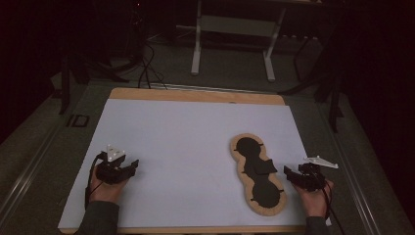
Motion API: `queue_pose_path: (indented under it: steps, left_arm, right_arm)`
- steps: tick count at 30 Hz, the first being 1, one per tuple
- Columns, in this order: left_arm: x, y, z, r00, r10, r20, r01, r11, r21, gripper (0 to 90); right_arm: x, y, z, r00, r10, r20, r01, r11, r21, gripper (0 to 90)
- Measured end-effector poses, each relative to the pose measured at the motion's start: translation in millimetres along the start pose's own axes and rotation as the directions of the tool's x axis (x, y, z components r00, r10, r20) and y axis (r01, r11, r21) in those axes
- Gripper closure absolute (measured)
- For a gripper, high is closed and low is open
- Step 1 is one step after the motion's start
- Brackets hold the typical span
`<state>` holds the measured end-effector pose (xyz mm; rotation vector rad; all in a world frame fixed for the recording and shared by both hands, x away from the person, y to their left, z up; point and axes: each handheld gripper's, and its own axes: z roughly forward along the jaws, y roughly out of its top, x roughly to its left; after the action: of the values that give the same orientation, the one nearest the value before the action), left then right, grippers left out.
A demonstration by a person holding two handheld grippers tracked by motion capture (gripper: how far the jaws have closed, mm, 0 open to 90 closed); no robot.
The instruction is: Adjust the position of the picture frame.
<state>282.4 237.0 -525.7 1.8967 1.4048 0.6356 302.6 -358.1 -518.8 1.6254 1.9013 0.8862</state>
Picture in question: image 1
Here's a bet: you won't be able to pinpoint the person's right hand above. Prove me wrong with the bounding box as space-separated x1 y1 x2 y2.
293 179 335 218

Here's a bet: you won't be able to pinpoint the black rectangular floor frame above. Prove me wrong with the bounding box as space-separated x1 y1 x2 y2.
66 114 91 128

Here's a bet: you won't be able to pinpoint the metal floor rail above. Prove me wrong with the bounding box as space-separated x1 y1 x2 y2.
0 122 64 218
320 103 384 235

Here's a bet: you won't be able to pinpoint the person's left hand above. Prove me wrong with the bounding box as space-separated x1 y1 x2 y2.
89 165 130 205

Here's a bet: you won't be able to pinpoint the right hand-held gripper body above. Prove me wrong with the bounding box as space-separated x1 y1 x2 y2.
298 155 340 193

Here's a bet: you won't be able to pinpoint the black floor cables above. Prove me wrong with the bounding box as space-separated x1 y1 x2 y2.
136 41 169 90

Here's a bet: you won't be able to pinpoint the tan fleece pad black underside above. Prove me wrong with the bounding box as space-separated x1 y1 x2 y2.
229 132 289 217

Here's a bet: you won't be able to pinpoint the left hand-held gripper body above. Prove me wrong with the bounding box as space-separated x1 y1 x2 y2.
94 144 132 186

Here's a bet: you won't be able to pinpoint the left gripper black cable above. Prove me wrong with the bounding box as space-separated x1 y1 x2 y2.
83 154 106 211

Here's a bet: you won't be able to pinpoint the black stand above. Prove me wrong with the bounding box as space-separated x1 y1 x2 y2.
58 51 129 116
279 32 345 134

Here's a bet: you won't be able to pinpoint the white metal stand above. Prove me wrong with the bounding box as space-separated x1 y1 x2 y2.
190 0 289 83

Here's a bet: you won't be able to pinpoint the white table mat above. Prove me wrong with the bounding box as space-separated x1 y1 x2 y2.
57 98 333 230

